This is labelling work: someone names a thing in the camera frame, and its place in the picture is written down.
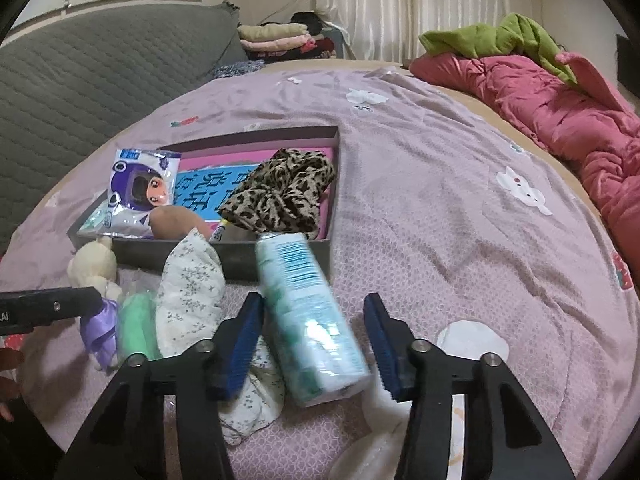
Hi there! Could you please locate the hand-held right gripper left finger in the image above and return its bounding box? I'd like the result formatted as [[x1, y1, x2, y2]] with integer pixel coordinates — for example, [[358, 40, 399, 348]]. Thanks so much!
[[52, 291, 266, 480]]

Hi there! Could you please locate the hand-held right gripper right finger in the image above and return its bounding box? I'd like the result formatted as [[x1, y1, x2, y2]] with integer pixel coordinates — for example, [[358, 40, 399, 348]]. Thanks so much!
[[362, 292, 578, 480]]

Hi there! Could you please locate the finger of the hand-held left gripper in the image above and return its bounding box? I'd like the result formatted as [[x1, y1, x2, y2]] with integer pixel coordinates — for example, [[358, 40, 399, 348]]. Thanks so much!
[[0, 286, 104, 336]]

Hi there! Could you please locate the cream plush teddy toy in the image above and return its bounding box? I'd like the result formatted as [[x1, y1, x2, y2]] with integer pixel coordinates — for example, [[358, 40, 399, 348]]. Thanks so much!
[[67, 235, 123, 371]]

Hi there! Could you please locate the white teal tissue roll pack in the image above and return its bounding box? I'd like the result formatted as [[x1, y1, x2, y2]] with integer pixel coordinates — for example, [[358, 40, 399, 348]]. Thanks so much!
[[255, 232, 372, 408]]

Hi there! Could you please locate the shallow dark box pink print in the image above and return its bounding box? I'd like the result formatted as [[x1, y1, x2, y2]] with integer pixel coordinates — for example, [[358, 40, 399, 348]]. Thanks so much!
[[67, 125, 341, 281]]

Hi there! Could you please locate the peach makeup sponge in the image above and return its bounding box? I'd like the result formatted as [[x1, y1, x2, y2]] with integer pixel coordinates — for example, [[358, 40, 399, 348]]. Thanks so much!
[[150, 205, 213, 241]]

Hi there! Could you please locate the purple cartoon packet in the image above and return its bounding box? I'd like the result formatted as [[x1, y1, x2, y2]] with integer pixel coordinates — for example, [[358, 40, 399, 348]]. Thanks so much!
[[102, 147, 182, 238]]

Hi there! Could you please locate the leopard print scarf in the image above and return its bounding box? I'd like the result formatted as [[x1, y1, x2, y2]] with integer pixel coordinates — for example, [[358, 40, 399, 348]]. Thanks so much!
[[217, 147, 337, 241]]

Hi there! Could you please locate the person's left hand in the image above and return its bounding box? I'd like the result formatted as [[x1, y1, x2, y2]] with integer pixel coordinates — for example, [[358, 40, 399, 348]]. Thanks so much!
[[0, 347, 26, 423]]

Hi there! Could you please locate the white floral cloth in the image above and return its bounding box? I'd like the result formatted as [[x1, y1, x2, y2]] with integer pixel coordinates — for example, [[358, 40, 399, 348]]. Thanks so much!
[[155, 227, 286, 446]]

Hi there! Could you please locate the mint green sponge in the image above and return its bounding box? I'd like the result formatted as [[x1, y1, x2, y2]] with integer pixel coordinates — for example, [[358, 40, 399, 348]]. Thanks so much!
[[117, 290, 163, 361]]

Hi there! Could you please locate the grey quilted headboard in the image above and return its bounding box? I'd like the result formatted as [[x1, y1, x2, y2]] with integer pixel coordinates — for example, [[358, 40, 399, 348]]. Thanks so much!
[[0, 2, 248, 256]]

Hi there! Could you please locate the blue floral cloth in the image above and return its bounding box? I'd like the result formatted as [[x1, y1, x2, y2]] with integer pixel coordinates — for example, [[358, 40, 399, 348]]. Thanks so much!
[[212, 59, 266, 80]]

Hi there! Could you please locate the red quilt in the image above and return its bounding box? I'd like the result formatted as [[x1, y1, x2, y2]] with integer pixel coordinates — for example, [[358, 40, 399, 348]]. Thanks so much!
[[409, 50, 640, 266]]

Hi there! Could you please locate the pale blue chair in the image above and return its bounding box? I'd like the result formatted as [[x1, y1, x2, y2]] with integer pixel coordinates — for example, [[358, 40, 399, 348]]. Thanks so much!
[[320, 22, 358, 61]]

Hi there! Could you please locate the beige folded cloth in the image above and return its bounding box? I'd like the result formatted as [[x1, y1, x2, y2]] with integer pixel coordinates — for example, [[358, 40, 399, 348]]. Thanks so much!
[[237, 22, 308, 44]]

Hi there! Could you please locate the black garment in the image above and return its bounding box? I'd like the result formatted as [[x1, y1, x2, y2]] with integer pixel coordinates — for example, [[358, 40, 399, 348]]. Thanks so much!
[[290, 11, 326, 36]]

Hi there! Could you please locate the green blanket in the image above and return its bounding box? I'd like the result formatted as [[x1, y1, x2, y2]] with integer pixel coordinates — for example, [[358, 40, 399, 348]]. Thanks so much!
[[417, 12, 578, 86]]

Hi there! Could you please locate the white curtain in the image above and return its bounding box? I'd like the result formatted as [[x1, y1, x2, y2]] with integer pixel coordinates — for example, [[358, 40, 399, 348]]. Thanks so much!
[[315, 0, 511, 63]]

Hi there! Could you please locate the black television screen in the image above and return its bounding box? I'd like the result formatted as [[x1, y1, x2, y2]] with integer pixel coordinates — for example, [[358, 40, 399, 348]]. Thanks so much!
[[616, 34, 640, 86]]

